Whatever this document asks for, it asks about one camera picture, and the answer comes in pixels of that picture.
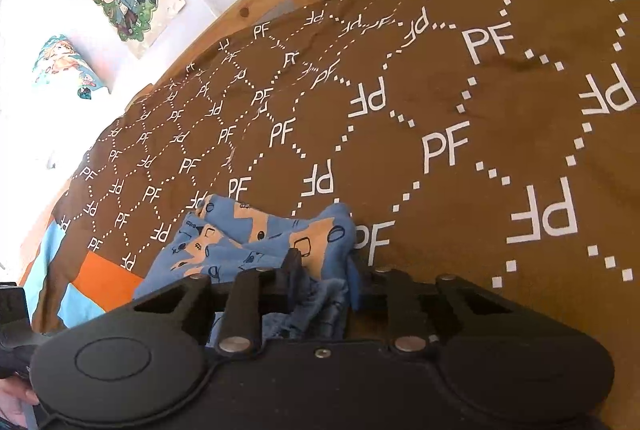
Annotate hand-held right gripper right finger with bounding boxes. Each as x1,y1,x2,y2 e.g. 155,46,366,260
346,254,523,355

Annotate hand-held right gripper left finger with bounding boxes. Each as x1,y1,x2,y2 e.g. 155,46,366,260
132,247,304,355

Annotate blue pants with orange print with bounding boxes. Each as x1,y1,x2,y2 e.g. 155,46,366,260
132,194,362,347

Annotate person's left hand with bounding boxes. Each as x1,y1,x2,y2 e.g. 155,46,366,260
0,379,41,428

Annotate brown printed blanket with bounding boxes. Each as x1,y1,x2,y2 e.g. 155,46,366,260
22,0,640,347

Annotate wall poster light blue figure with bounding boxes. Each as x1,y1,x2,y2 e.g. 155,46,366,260
32,34,111,101

